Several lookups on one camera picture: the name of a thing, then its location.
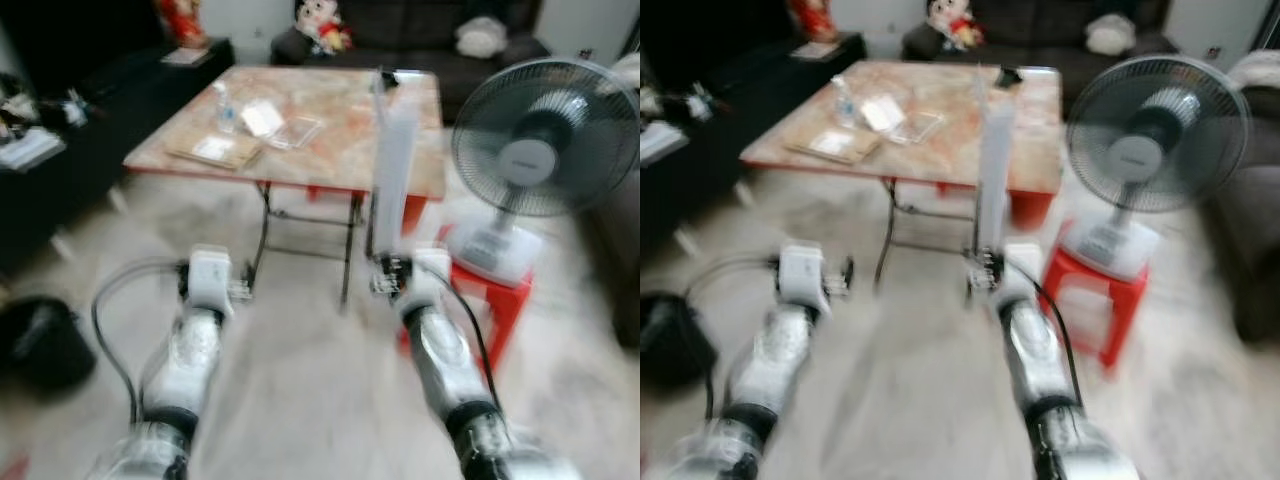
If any black rubbish bin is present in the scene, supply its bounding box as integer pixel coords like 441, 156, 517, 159
0, 296, 99, 394
640, 289, 714, 388

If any small red plastic stool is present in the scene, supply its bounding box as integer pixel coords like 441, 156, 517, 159
1006, 187, 1057, 232
305, 184, 432, 237

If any brown envelope with white label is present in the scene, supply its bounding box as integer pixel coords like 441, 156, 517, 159
784, 126, 884, 167
164, 129, 264, 172

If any clear empty plastic box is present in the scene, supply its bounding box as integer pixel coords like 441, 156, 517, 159
894, 109, 947, 147
269, 114, 327, 152

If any marble pattern folding table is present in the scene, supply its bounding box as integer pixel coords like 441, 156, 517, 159
122, 64, 448, 313
740, 58, 1065, 293

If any clear box with white paper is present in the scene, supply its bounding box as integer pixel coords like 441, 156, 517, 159
239, 97, 287, 140
859, 94, 907, 134

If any black low cabinet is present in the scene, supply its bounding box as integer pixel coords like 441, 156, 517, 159
640, 31, 870, 253
0, 37, 237, 273

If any clear plastic bottle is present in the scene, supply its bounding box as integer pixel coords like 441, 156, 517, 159
834, 77, 859, 127
212, 81, 239, 134

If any grey white electric fan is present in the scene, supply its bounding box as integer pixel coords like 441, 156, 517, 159
444, 56, 641, 288
1058, 52, 1252, 283

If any white paper stack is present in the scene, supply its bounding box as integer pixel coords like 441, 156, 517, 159
640, 119, 692, 167
0, 124, 67, 174

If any dark fabric sofa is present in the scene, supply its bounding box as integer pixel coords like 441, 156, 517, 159
271, 0, 552, 123
899, 0, 1183, 103

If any cartoon boy plush doll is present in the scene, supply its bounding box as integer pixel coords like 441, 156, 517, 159
924, 0, 987, 52
292, 0, 354, 57

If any red figurine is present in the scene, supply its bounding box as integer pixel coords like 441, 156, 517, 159
154, 0, 210, 50
789, 0, 842, 44

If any dark brown armchair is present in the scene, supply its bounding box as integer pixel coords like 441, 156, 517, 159
1203, 80, 1280, 343

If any white cloth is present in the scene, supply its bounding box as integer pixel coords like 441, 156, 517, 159
608, 51, 641, 93
1227, 49, 1280, 93

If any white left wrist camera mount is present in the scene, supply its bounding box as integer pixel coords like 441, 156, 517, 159
777, 242, 830, 312
185, 247, 235, 317

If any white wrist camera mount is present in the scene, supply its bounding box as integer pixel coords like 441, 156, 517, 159
777, 242, 830, 312
185, 247, 235, 317
404, 247, 454, 307

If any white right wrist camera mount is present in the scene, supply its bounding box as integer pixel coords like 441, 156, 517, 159
404, 247, 454, 307

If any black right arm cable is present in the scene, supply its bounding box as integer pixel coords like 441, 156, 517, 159
1033, 268, 1088, 408
438, 278, 502, 413

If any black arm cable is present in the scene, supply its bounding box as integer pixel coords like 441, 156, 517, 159
438, 278, 502, 413
1033, 268, 1088, 408
684, 254, 782, 421
89, 257, 192, 423

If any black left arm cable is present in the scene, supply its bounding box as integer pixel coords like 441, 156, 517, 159
89, 257, 192, 423
684, 254, 782, 421

